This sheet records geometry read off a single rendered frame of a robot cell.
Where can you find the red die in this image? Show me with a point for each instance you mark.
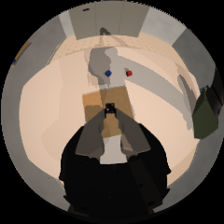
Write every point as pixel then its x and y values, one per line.
pixel 129 73

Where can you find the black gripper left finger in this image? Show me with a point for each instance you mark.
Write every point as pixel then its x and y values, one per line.
pixel 85 144

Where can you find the blue die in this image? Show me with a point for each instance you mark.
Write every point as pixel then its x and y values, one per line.
pixel 108 73

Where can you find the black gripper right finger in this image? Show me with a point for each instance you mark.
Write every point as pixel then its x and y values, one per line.
pixel 137 140

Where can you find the black die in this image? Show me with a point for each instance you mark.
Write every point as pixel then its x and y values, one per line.
pixel 110 108

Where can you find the tan square mat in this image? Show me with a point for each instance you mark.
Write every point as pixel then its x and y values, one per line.
pixel 94 102

